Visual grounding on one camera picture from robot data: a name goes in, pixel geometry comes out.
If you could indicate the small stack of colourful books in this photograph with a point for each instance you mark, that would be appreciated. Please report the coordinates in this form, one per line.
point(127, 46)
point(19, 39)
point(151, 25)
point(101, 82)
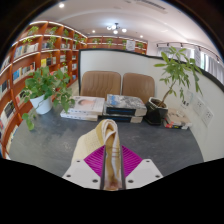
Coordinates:
point(176, 120)

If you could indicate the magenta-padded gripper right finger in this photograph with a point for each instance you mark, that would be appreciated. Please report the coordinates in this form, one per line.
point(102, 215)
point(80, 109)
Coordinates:
point(145, 171)

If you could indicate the leafy plant in white pot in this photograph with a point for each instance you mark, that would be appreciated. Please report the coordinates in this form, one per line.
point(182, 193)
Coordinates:
point(41, 103)

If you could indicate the tall plant in black pot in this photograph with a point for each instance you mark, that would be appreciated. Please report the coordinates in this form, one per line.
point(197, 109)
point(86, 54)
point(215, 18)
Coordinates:
point(155, 113)

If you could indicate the ceiling lights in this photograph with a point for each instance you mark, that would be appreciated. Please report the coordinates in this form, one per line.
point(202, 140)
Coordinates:
point(115, 28)

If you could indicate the thick dark blue book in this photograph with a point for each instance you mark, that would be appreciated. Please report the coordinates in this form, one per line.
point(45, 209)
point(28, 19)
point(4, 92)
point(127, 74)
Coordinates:
point(125, 105)

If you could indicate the white window curtain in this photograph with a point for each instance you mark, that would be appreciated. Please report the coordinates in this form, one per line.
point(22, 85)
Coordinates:
point(208, 60)

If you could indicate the white wall socket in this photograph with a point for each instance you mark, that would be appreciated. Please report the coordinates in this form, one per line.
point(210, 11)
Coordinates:
point(207, 116)
point(199, 106)

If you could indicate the narrow brown padded chair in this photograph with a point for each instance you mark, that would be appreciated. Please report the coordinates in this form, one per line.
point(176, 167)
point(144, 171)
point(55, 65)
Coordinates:
point(138, 87)

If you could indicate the wide brown padded chair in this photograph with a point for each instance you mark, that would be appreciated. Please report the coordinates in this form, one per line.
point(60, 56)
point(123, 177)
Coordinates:
point(100, 83)

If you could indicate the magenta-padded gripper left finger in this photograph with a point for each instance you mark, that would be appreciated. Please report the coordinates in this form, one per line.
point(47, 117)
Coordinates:
point(78, 173)

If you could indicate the white paper sign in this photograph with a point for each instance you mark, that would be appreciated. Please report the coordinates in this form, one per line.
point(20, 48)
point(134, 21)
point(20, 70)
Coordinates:
point(130, 45)

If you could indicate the yellow and pink striped towel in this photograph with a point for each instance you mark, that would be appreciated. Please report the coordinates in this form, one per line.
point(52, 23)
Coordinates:
point(111, 143)

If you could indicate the orange wall shelf with plants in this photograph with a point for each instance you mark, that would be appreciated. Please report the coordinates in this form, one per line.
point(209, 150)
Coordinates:
point(106, 42)

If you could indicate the large orange wooden bookshelf unit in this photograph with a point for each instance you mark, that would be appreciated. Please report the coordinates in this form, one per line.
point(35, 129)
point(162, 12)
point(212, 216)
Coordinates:
point(20, 66)

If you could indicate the ceiling air vent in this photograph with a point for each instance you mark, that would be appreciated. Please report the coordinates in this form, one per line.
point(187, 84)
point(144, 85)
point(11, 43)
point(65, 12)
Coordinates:
point(146, 5)

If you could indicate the white book with portrait cover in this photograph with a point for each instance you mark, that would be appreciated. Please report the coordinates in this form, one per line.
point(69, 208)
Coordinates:
point(87, 104)

